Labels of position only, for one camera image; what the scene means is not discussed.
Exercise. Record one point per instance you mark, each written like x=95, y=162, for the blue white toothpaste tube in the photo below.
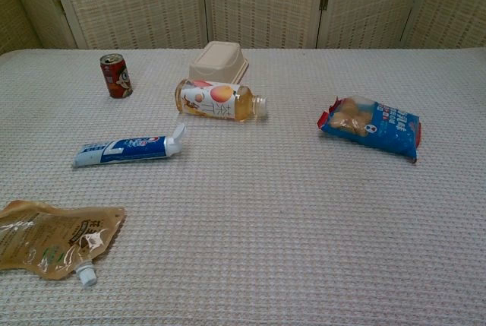
x=125, y=149

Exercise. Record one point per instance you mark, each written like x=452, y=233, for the peach tea plastic bottle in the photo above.
x=212, y=100

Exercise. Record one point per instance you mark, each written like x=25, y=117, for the beige takeout food box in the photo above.
x=218, y=62

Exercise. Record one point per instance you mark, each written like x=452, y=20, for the white woven tablecloth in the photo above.
x=266, y=227

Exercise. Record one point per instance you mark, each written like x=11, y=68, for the blue snack bag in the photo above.
x=383, y=128

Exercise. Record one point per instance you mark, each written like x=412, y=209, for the red soda can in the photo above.
x=117, y=79

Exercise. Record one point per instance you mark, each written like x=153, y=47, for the woven rattan folding screen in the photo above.
x=262, y=3

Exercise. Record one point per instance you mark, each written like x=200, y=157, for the brass screen hinge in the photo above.
x=323, y=1
x=59, y=4

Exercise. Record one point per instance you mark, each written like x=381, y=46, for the brown spout pouch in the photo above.
x=41, y=238

